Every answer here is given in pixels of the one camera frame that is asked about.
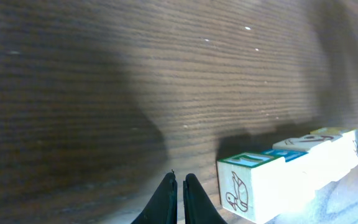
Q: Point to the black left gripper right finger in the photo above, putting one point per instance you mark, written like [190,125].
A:
[198,207]

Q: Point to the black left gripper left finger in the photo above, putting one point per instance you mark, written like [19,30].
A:
[162,207]

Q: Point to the wooden block violin picture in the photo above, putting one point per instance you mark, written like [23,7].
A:
[345,148]

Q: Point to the yellow block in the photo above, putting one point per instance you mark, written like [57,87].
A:
[319,160]

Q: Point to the wooden block red side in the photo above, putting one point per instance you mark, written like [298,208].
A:
[252,185]

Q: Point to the wooden block snail picture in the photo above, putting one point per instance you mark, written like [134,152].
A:
[298,188]

